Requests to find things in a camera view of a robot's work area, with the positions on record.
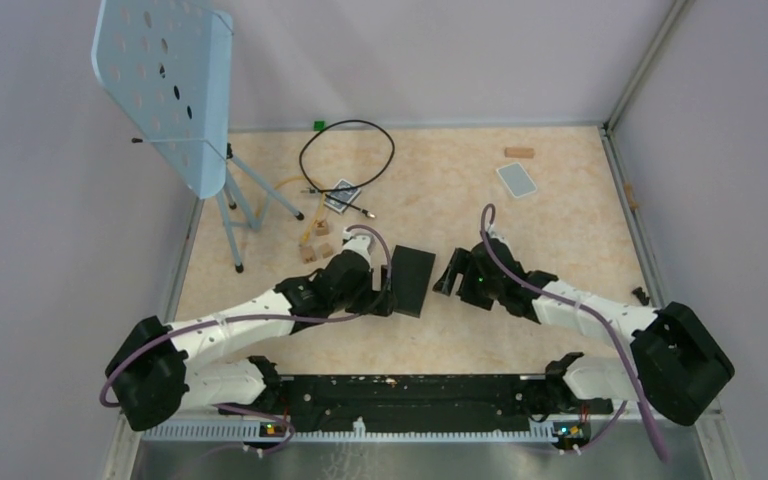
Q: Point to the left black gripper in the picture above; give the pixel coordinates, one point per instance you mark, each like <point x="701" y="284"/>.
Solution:
<point x="371" y="295"/>

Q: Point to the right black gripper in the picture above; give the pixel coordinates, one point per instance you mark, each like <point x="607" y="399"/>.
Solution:
<point x="462" y="262"/>

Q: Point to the black network switch box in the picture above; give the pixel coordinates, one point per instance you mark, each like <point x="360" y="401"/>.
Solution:
<point x="410" y="279"/>

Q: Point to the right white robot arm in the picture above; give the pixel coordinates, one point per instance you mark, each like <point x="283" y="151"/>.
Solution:
<point x="665" y="355"/>

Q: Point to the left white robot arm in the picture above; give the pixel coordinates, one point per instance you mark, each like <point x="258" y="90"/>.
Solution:
<point x="158" y="369"/>

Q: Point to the plain wooden cube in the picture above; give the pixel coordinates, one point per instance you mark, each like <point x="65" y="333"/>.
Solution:
<point x="325" y="250"/>

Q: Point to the blue playing card deck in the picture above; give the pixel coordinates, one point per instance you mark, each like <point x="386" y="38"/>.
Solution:
<point x="341" y="196"/>

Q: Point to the grey card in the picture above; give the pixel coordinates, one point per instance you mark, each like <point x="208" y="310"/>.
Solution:
<point x="516" y="180"/>

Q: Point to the long wooden block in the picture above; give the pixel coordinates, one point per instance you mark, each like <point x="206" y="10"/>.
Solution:
<point x="519" y="152"/>

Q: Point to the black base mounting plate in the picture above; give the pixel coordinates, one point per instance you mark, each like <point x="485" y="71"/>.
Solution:
<point x="422" y="403"/>

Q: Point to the small black clip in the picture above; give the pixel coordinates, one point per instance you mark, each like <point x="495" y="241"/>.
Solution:
<point x="641" y="296"/>

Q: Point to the light blue music stand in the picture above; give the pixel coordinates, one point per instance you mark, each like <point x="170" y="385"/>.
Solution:
<point x="168" y="66"/>

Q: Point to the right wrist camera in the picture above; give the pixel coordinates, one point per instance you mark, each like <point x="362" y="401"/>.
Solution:
<point x="493" y="235"/>

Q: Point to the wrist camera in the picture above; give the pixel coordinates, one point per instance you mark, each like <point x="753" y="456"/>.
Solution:
<point x="361" y="244"/>
<point x="493" y="235"/>

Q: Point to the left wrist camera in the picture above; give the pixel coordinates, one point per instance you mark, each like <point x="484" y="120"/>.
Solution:
<point x="361" y="244"/>

